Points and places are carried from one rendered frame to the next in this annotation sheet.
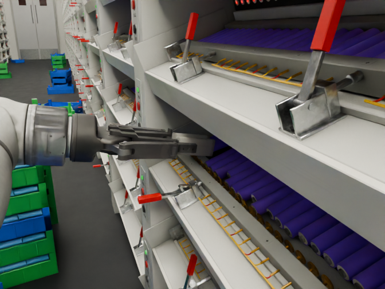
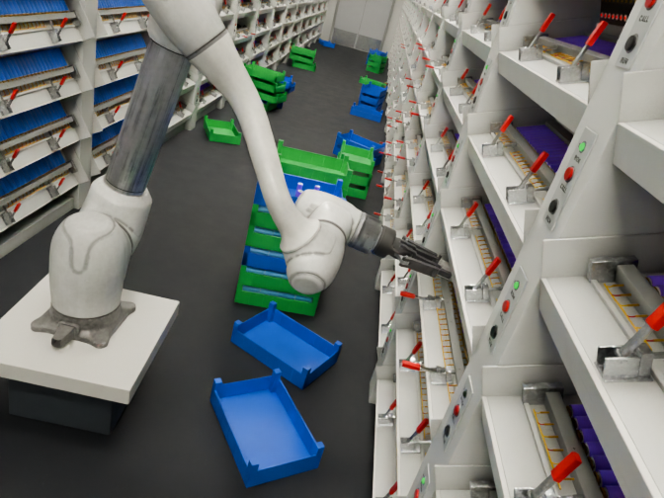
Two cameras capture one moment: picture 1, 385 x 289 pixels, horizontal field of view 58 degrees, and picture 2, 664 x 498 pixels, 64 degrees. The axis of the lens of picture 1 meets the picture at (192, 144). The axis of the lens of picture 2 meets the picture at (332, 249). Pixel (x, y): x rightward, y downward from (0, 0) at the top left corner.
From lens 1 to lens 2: 75 cm
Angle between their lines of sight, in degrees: 19
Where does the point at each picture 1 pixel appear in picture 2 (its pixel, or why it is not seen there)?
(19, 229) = not seen: hidden behind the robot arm
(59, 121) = (375, 230)
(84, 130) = (386, 240)
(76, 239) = (334, 296)
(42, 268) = (303, 306)
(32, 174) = not seen: hidden behind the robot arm
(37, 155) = (356, 244)
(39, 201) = not seen: hidden behind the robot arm
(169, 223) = (416, 317)
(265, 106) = (471, 281)
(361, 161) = (472, 317)
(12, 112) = (354, 216)
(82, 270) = (332, 324)
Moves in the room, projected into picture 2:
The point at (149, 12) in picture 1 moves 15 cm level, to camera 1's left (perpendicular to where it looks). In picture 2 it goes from (460, 172) to (404, 151)
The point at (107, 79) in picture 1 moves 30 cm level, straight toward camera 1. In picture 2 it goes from (420, 166) to (414, 190)
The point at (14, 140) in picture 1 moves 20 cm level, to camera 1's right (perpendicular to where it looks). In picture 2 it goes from (349, 233) to (429, 269)
